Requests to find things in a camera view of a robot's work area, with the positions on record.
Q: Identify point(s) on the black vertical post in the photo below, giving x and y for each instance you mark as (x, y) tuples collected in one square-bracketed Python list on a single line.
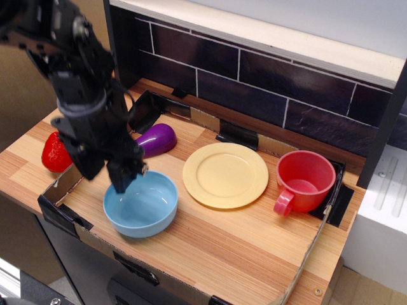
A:
[(386, 126)]

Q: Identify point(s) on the light blue plastic bowl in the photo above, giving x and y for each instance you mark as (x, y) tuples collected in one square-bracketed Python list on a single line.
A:
[(146, 208)]

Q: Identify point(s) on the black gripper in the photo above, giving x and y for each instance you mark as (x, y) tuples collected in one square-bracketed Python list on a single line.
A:
[(95, 136)]

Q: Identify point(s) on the purple toy eggplant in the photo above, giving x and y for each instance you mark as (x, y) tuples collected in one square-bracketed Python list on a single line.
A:
[(159, 139)]

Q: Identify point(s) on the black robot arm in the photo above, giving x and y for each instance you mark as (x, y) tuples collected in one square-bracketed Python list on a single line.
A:
[(62, 45)]

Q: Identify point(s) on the red plastic cup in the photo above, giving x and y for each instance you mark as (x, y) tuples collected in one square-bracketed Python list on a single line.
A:
[(304, 179)]

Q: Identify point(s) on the red toy strawberry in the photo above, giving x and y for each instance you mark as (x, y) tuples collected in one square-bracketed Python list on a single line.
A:
[(54, 156)]

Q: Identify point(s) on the cardboard border with black tape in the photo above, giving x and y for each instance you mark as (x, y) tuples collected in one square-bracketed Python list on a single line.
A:
[(207, 255)]

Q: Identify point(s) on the dark brick backsplash panel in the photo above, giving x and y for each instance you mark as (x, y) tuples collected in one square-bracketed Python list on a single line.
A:
[(325, 106)]

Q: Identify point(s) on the yellow plastic plate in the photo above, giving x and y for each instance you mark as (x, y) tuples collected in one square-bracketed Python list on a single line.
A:
[(225, 175)]

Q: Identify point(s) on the white side cabinet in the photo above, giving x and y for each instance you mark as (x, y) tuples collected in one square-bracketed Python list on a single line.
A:
[(376, 245)]

